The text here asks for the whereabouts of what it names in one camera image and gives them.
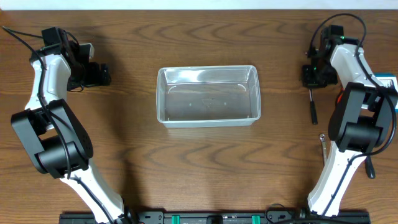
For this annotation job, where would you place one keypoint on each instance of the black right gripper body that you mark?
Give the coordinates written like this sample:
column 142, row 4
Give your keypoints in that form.
column 313, row 80

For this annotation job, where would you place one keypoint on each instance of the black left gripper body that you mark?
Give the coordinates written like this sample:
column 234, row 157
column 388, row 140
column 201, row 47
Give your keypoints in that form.
column 94, row 74

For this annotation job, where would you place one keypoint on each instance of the small steel claw hammer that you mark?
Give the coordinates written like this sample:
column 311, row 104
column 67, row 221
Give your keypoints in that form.
column 313, row 111

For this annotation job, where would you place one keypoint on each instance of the clear plastic container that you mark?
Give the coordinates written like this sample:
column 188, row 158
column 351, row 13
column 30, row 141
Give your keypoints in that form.
column 208, row 96

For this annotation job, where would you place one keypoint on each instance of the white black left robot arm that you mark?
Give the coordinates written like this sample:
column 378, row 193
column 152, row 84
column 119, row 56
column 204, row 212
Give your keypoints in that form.
column 54, row 139

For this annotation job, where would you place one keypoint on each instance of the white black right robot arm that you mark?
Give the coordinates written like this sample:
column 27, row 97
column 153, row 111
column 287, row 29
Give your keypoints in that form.
column 364, row 117

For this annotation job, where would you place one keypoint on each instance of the blue white screwdriver box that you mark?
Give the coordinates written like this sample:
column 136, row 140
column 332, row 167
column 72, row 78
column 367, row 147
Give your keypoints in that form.
column 389, row 81

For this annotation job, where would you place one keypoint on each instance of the silver combination wrench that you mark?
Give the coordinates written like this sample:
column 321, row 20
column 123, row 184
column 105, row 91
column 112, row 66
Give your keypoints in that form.
column 324, row 149

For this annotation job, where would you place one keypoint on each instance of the black yellow screwdriver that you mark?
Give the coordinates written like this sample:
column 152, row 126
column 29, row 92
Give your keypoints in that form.
column 369, row 168

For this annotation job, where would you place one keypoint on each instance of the red handled pliers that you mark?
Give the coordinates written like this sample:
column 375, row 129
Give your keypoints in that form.
column 338, row 98

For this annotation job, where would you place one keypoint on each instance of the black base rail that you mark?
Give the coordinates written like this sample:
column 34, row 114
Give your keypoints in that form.
column 272, row 216

